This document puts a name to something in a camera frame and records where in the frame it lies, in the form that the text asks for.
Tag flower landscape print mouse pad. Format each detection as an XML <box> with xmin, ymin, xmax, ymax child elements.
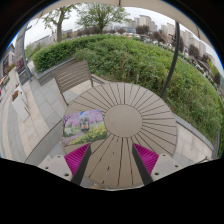
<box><xmin>62</xmin><ymin>108</ymin><xmax>109</xmax><ymax>147</ymax></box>

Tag white planter with flowers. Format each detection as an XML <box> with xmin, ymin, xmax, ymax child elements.
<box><xmin>11</xmin><ymin>89</ymin><xmax>31</xmax><ymax>122</ymax></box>

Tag dark curved parasol pole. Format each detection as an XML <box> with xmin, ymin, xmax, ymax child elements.
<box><xmin>160</xmin><ymin>21</ymin><xmax>181</xmax><ymax>98</ymax></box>

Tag round-crowned green tree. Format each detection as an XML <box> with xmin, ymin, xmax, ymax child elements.
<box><xmin>76</xmin><ymin>3</ymin><xmax>131</xmax><ymax>34</ymax></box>

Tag leaning bare-trunk tree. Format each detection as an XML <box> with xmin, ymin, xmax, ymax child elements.
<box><xmin>43</xmin><ymin>4</ymin><xmax>79</xmax><ymax>44</ymax></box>

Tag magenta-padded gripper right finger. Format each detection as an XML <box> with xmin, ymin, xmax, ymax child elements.
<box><xmin>131</xmin><ymin>142</ymin><xmax>183</xmax><ymax>186</ymax></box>

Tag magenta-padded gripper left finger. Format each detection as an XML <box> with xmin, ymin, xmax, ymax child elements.
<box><xmin>38</xmin><ymin>143</ymin><xmax>93</xmax><ymax>186</ymax></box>

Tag brown slatted outdoor chair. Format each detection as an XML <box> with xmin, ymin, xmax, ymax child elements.
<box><xmin>53</xmin><ymin>59</ymin><xmax>105</xmax><ymax>106</ymax></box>

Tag tall grey sign pillar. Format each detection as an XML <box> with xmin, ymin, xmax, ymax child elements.
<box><xmin>14</xmin><ymin>24</ymin><xmax>34</xmax><ymax>84</ymax></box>

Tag distant apartment buildings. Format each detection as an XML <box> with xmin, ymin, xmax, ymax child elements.
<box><xmin>28</xmin><ymin>13</ymin><xmax>224</xmax><ymax>74</ymax></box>

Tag green hedge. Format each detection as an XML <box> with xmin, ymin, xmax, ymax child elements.
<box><xmin>31</xmin><ymin>34</ymin><xmax>224</xmax><ymax>158</ymax></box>

